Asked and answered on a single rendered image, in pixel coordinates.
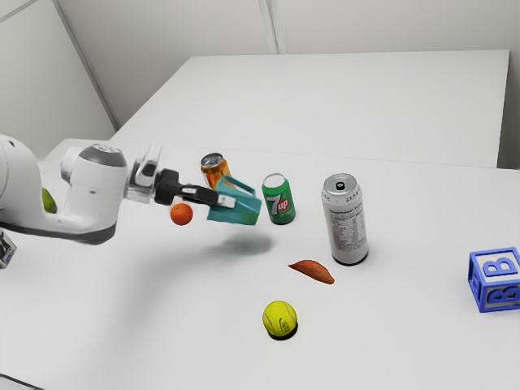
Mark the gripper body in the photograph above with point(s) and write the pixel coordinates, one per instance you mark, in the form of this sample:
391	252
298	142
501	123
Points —
165	187

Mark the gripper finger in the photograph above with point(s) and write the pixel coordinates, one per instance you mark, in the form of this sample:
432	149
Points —
205	196

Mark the teal faceted mug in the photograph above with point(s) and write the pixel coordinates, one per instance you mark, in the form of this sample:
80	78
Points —
237	207

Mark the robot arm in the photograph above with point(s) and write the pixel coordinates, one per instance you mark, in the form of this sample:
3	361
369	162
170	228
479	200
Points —
81	191

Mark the orange soda can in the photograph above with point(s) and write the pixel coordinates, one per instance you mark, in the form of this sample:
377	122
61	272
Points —
214	170

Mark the orange fruit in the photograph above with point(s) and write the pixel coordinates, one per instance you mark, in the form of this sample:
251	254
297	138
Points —
181	214

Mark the green soda can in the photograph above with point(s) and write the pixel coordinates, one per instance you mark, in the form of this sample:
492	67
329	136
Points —
278	200

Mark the green fruit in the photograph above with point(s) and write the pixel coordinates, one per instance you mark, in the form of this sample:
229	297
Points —
48	202

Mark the sweet potato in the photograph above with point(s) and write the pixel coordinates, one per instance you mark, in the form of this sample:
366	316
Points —
313	271

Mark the tall silver can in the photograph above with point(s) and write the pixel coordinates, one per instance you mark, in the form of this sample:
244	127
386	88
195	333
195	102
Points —
344	221

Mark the yellow tennis ball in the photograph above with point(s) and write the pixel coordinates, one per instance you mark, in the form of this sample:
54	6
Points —
279	319

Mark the small grey block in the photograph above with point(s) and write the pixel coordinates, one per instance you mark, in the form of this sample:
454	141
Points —
5	250

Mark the blue letter block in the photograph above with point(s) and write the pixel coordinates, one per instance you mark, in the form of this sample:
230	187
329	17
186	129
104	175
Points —
493	280

